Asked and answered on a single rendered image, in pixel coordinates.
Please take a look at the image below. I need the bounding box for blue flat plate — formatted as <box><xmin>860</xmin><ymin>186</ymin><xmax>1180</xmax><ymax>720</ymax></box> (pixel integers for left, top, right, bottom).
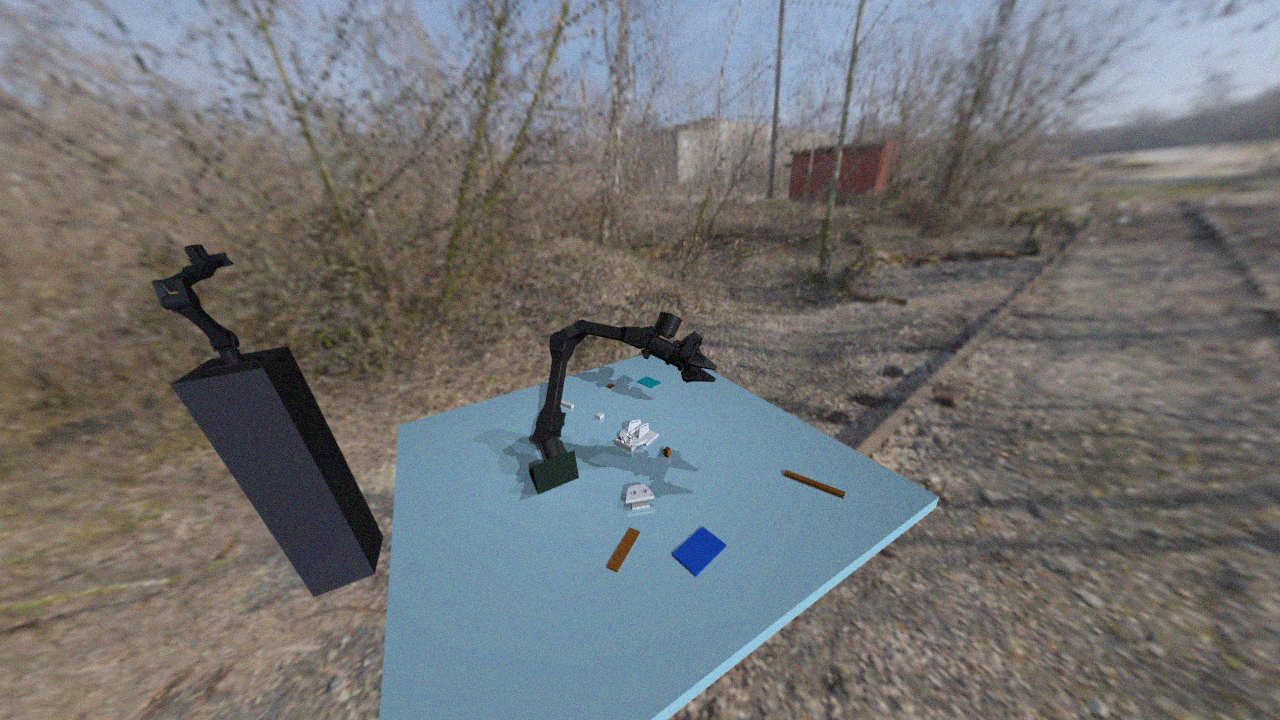
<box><xmin>672</xmin><ymin>527</ymin><xmax>726</xmax><ymax>577</ymax></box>

